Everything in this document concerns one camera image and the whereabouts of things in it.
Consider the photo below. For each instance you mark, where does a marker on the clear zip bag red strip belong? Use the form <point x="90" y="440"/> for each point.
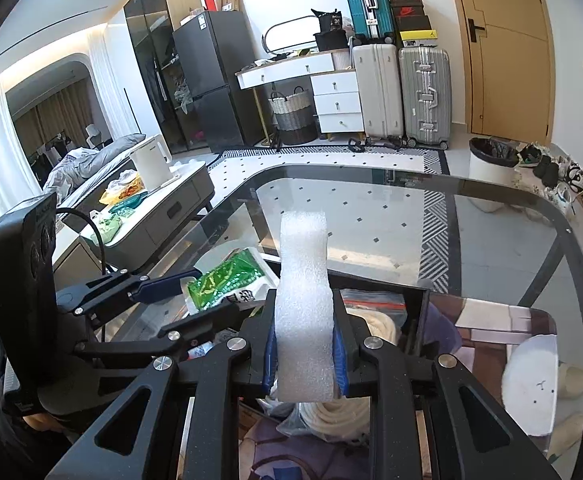
<point x="371" y="300"/>

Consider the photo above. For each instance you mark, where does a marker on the teal suitcase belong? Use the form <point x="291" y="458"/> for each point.
<point x="361" y="5"/>

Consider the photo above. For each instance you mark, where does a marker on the green white packet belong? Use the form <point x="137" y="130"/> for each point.
<point x="226" y="275"/>

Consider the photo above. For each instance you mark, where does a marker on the clear bag of food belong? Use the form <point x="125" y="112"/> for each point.
<point x="121" y="187"/>

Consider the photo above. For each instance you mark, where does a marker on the grey coffee table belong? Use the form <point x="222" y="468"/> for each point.
<point x="171" y="210"/>

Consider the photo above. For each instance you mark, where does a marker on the black glass cabinet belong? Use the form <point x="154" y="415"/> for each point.
<point x="146" y="60"/>

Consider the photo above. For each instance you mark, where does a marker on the white electric kettle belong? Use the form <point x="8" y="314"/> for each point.
<point x="151" y="160"/>

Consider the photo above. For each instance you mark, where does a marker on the white suitcase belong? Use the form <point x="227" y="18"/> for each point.
<point x="376" y="90"/>

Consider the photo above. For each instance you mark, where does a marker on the shoe rack with shoes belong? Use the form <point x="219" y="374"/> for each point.
<point x="556" y="170"/>

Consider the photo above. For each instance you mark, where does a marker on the black refrigerator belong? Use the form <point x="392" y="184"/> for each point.
<point x="216" y="60"/>

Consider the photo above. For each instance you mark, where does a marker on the bed with grey duvet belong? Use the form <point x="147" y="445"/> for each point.
<point x="96" y="160"/>

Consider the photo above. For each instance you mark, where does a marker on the black shoe box red logo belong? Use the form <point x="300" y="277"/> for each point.
<point x="410" y="15"/>

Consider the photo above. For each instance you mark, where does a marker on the white foam piece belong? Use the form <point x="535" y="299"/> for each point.
<point x="304" y="300"/>

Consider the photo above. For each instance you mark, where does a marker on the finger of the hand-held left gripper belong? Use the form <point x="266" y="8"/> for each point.
<point x="166" y="284"/>
<point x="186" y="330"/>

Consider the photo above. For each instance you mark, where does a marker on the black white patterned rug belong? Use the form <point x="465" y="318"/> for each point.
<point x="436" y="230"/>

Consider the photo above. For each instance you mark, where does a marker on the green plastic bag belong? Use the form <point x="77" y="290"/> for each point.
<point x="106" y="227"/>

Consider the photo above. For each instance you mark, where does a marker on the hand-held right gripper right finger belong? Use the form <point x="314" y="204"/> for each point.
<point x="339" y="360"/>

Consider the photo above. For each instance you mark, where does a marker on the black cardboard box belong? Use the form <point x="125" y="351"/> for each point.
<point x="416" y="320"/>

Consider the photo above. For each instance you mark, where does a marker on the brown curtain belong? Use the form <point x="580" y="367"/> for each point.
<point x="56" y="115"/>

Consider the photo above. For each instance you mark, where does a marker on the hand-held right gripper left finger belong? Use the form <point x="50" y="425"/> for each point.
<point x="270" y="360"/>

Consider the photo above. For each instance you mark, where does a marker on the black bag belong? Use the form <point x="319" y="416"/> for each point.
<point x="329" y="40"/>

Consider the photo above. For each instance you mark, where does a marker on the purple cloth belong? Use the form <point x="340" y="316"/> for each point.
<point x="266" y="435"/>

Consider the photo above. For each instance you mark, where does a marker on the clear bag with white roll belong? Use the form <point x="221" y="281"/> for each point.
<point x="331" y="420"/>

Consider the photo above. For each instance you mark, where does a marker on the oval mirror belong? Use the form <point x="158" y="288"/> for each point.
<point x="291" y="35"/>

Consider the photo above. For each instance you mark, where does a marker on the wooden door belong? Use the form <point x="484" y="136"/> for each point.
<point x="511" y="60"/>

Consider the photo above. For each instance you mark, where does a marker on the silver suitcase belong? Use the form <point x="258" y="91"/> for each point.
<point x="424" y="95"/>

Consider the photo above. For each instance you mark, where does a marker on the white trash bin black liner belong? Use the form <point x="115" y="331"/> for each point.
<point x="491" y="180"/>

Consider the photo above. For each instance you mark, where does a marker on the woven basket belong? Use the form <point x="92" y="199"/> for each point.
<point x="294" y="115"/>

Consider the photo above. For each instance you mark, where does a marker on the white dresser desk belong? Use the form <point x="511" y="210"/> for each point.
<point x="336" y="105"/>

